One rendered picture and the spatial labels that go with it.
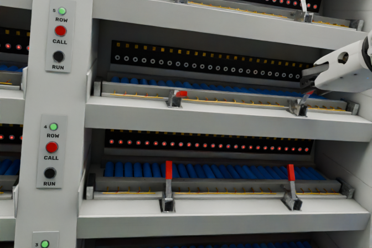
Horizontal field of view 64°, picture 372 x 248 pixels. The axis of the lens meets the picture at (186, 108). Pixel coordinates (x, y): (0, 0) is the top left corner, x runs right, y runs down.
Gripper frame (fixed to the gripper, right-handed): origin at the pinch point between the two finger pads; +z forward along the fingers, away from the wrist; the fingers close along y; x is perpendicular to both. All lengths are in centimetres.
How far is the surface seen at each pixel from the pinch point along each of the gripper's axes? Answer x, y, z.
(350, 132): -7.9, 12.0, 5.7
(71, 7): 9.9, -45.8, 1.0
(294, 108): -3.5, -1.0, 6.2
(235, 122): -7.3, -14.6, 5.4
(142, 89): -1.2, -32.6, 8.7
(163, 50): 11.1, -27.4, 17.2
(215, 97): -1.6, -17.4, 9.3
